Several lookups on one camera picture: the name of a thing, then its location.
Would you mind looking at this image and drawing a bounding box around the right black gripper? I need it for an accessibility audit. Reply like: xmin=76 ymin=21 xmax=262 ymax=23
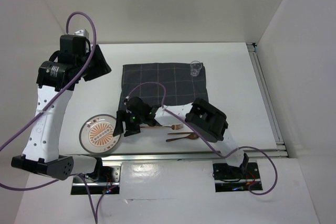
xmin=113 ymin=109 xmax=144 ymax=136

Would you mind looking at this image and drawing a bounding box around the orange sunburst plate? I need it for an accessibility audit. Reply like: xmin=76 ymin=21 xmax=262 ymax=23
xmin=79 ymin=114 xmax=121 ymax=154

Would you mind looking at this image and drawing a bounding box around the copper fork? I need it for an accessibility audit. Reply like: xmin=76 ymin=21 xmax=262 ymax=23
xmin=141 ymin=124 xmax=184 ymax=130

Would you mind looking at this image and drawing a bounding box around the dark grey checked cloth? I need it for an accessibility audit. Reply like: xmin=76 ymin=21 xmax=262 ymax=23
xmin=118 ymin=62 xmax=208 ymax=110

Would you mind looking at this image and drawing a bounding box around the copper knife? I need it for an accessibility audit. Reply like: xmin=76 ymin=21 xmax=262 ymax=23
xmin=168 ymin=132 xmax=194 ymax=135

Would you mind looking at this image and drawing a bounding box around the clear drinking glass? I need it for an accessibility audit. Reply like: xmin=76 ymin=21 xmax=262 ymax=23
xmin=190 ymin=61 xmax=203 ymax=77

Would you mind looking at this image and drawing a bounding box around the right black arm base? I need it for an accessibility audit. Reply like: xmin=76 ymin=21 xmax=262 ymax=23
xmin=212 ymin=162 xmax=263 ymax=193

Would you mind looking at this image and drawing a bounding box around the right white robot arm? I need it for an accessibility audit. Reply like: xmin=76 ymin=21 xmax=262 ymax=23
xmin=113 ymin=97 xmax=249 ymax=179

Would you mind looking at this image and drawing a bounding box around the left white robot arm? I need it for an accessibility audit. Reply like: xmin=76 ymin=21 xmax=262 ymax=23
xmin=11 ymin=29 xmax=111 ymax=182

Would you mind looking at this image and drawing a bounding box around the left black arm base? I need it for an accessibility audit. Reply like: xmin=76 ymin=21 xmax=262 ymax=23
xmin=70 ymin=164 xmax=121 ymax=195

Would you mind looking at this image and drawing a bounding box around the copper spoon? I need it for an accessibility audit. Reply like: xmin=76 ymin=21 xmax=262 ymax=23
xmin=166 ymin=133 xmax=199 ymax=142

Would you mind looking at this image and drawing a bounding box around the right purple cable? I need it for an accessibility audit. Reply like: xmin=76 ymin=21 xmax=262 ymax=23
xmin=125 ymin=81 xmax=278 ymax=195

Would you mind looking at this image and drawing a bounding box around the purple cable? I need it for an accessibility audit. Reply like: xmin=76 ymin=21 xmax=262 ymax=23
xmin=0 ymin=11 xmax=116 ymax=223
xmin=125 ymin=81 xmax=278 ymax=195

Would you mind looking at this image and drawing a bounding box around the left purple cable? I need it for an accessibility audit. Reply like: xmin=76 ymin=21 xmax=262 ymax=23
xmin=0 ymin=11 xmax=116 ymax=223

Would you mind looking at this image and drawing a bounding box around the front aluminium rail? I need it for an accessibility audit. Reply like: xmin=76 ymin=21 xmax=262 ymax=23
xmin=78 ymin=148 xmax=288 ymax=164

